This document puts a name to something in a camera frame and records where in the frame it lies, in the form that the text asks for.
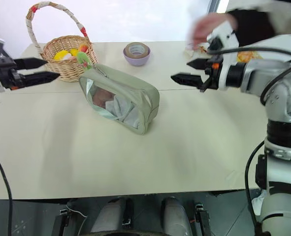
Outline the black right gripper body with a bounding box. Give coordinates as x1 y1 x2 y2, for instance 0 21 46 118
198 54 225 93

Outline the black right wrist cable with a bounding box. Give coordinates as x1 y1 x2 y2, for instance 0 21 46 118
206 46 291 106

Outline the green zipper pouch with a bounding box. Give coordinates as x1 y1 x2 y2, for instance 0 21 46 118
78 64 160 136

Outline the green plush toy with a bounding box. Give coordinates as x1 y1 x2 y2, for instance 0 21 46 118
76 51 92 71

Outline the black metal bracket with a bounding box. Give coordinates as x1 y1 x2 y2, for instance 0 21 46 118
58 206 71 233
194 201 211 236

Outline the yellow orange snack bag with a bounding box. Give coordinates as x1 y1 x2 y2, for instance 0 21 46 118
235 50 264 62

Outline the wicker basket with handle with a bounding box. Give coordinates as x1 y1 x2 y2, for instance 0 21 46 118
25 1 99 83

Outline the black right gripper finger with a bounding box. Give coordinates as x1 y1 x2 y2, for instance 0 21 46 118
186 58 210 70
170 72 205 89

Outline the brown tape roll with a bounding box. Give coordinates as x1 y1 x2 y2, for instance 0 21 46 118
124 42 149 59

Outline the person's bare hand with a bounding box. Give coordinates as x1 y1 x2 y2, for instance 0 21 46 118
191 12 232 48

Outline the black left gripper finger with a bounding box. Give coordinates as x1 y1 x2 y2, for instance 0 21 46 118
13 58 48 70
22 71 61 88

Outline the white crumpled cloth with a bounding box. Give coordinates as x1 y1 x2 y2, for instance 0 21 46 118
251 193 268 215

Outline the clear snack wrapper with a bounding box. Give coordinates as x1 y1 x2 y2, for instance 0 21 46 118
184 41 211 58

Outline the grey rounded leg shape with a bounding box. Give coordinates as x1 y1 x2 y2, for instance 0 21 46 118
90 196 134 234
161 196 194 235

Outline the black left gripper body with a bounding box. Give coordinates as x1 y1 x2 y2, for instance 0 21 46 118
0 58 26 91

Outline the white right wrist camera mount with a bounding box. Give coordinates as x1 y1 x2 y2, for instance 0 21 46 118
206 20 240 90

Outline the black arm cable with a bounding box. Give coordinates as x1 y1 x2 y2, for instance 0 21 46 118
0 143 13 236
244 139 268 236

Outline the yellow plush toy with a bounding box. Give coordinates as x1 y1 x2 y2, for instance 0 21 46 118
53 50 71 61

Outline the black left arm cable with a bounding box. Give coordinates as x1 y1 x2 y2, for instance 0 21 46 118
0 143 13 236

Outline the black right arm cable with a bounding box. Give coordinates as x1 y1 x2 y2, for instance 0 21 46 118
244 139 268 236

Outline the lilac bowl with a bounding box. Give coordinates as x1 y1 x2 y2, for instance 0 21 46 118
123 42 152 67

